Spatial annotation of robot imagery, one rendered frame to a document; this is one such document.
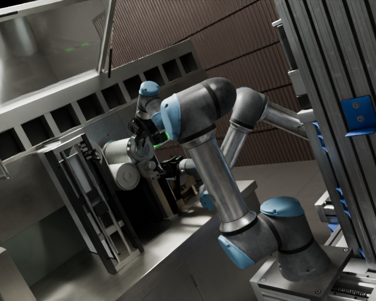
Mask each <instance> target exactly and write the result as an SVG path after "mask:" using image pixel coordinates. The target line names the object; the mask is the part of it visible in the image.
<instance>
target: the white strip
mask: <svg viewBox="0 0 376 301"><path fill-rule="evenodd" d="M58 145H59V144H58ZM58 145H54V146H51V147H48V148H44V149H41V150H39V151H36V152H33V153H32V156H38V155H39V157H40V159H41V161H42V163H43V164H44V166H45V168H46V170H47V171H48V174H49V175H50V177H51V179H52V181H53V183H54V185H55V186H56V188H57V190H58V192H59V194H60V196H61V198H62V200H63V201H64V203H65V205H66V207H67V209H68V210H69V213H70V214H71V216H72V218H73V220H74V221H75V223H76V225H77V227H78V229H79V231H80V233H81V235H82V236H83V238H84V240H85V242H86V243H87V246H88V248H89V249H90V253H94V254H98V253H97V251H96V249H95V248H94V246H93V244H92V242H91V240H90V238H89V236H88V234H87V233H86V231H85V229H84V227H83V225H82V223H81V221H80V219H79V218H78V216H77V214H76V212H75V210H74V209H73V207H72V205H71V203H70V201H69V199H68V197H67V195H66V194H65V192H64V190H63V188H62V186H61V184H60V182H59V180H58V179H57V177H56V175H55V173H54V172H53V169H52V168H51V166H50V164H49V162H48V160H47V158H46V156H45V155H44V152H46V151H48V150H50V149H52V148H54V147H56V146H58ZM55 156H56V158H57V159H58V161H59V162H60V161H62V159H61V157H60V155H59V153H57V154H56V155H55ZM87 216H88V218H89V220H90V222H91V223H92V225H93V227H94V229H95V231H96V233H97V234H99V233H100V231H99V229H98V227H97V225H96V223H95V221H94V219H93V217H92V215H91V213H88V214H87ZM101 242H102V244H103V246H104V248H105V250H106V252H107V253H108V255H109V257H110V259H114V260H115V258H114V257H113V255H112V254H111V252H110V250H109V248H108V246H107V244H106V242H105V240H102V241H101Z"/></svg>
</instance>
